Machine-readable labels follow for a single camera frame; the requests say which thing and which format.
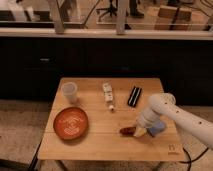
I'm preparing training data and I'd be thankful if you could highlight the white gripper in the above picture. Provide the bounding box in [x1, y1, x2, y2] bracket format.
[133, 109, 159, 137]

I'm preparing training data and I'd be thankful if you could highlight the dark red pepper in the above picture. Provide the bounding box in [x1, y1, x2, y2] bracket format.
[120, 127, 136, 136]

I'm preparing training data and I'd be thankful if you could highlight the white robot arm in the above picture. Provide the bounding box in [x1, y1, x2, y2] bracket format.
[136, 93, 213, 150]

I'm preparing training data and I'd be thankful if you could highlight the blue sponge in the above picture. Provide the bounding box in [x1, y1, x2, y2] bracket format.
[147, 121, 166, 137]

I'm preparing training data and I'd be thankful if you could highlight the black rectangular case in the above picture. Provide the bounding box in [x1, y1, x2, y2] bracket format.
[127, 87, 142, 107]

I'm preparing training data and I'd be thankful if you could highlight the wooden table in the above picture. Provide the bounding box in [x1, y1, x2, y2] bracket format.
[38, 78, 184, 161]

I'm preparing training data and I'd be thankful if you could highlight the orange round plate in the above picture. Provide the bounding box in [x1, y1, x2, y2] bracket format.
[53, 107, 89, 140]

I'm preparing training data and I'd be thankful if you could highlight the translucent plastic cup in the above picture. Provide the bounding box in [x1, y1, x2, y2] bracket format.
[61, 82, 78, 103]

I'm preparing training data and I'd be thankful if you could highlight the cardboard box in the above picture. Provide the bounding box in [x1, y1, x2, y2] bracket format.
[154, 6, 192, 31]

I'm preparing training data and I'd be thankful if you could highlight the office chair base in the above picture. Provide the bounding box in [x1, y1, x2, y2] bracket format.
[96, 0, 117, 17]

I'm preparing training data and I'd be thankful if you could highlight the black cable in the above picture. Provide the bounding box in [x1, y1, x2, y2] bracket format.
[179, 146, 210, 171]

